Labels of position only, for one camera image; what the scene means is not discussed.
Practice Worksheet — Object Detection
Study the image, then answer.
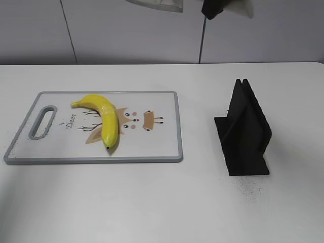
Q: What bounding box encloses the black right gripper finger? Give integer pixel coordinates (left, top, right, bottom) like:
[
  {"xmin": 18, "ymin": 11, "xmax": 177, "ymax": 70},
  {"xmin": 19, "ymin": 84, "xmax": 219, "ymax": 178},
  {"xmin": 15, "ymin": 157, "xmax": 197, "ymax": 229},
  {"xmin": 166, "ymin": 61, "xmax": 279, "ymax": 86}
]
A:
[{"xmin": 201, "ymin": 0, "xmax": 228, "ymax": 20}]

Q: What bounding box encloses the white-handled knife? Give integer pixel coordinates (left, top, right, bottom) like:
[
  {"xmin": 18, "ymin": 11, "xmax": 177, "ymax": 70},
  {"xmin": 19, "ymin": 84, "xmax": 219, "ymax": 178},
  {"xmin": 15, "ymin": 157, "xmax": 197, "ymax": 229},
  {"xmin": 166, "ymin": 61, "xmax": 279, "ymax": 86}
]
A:
[{"xmin": 127, "ymin": 0, "xmax": 254, "ymax": 19}]

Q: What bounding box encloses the yellow plastic banana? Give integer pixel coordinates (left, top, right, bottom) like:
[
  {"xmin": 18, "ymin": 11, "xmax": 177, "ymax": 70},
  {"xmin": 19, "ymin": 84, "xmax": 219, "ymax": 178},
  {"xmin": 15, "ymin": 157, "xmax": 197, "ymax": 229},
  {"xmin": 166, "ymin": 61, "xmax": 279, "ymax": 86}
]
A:
[{"xmin": 70, "ymin": 94, "xmax": 119, "ymax": 149}]

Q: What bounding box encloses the white grey-rimmed cutting board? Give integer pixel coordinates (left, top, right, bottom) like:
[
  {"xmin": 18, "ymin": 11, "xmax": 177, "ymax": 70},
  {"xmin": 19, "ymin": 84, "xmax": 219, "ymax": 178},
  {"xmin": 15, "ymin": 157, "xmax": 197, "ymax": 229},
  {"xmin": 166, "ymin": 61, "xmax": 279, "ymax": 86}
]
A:
[{"xmin": 4, "ymin": 91, "xmax": 183, "ymax": 165}]

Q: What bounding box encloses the black knife stand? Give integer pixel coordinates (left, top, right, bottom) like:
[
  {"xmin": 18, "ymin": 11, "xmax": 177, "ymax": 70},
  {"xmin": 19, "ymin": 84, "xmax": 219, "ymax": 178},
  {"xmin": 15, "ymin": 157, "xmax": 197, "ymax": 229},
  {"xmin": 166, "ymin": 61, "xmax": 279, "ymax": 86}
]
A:
[{"xmin": 214, "ymin": 78, "xmax": 272, "ymax": 176}]

